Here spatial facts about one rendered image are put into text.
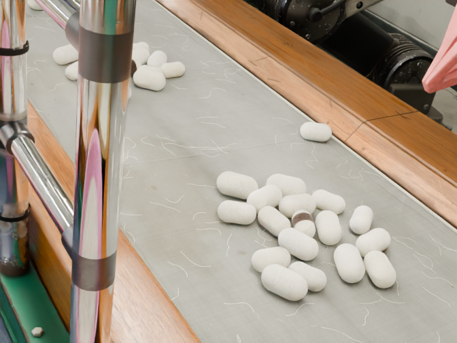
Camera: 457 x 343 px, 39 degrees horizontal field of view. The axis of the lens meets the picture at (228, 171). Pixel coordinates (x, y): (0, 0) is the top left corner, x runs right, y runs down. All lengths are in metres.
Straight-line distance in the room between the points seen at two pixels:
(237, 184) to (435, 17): 2.66
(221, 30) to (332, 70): 0.18
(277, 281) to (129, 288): 0.11
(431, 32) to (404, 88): 1.87
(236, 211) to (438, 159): 0.24
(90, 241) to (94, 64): 0.09
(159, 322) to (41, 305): 0.11
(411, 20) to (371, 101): 2.51
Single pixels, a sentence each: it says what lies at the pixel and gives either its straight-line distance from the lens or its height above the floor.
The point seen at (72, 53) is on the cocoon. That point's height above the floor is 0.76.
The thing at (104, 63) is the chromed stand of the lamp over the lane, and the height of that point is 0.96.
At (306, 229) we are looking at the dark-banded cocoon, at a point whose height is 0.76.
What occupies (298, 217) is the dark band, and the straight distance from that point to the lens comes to 0.56.
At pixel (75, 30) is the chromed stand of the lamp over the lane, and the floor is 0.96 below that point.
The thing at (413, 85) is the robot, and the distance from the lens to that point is 1.36.
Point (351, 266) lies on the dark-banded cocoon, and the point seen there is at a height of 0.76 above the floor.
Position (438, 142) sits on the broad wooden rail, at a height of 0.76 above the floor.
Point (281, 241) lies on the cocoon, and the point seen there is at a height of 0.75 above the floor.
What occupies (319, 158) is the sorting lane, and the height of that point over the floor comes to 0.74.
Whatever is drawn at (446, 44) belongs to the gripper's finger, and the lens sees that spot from 0.60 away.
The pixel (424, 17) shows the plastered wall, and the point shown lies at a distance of 3.24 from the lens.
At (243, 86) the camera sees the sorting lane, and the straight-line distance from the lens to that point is 0.81.
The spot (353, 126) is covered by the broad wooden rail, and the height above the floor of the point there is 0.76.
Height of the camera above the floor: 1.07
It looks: 32 degrees down
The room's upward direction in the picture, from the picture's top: 10 degrees clockwise
